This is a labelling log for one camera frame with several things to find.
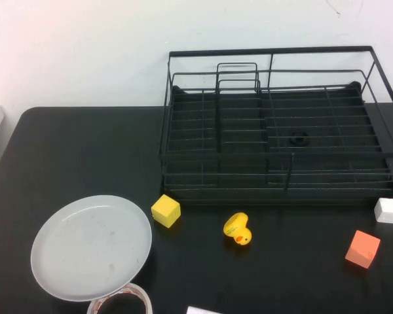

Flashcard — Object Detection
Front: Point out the grey round plate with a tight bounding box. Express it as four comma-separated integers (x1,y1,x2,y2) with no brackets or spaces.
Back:
30,194,153,302

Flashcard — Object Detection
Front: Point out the yellow cube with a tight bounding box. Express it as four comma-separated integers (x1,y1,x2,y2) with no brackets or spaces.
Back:
150,194,181,229

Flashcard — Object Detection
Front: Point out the black drip tray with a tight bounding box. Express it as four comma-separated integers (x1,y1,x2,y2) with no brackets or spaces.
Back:
163,81,393,207

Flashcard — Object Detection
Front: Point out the yellow rubber duck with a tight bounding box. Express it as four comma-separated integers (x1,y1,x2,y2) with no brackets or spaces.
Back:
222,211,253,247

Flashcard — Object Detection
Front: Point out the clear tape roll red print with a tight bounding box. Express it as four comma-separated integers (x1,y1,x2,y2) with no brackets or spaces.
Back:
86,283,153,314

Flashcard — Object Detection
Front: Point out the white paper sheet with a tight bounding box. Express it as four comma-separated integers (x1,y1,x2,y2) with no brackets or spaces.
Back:
186,305,223,314

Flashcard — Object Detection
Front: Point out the orange cube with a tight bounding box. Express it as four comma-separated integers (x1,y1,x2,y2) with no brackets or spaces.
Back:
344,230,381,270

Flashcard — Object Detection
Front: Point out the white cube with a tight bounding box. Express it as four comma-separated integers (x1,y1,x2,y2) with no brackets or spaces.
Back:
373,197,393,224

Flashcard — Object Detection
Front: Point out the black wire dish rack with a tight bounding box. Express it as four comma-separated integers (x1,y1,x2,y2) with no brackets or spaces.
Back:
159,45,393,207

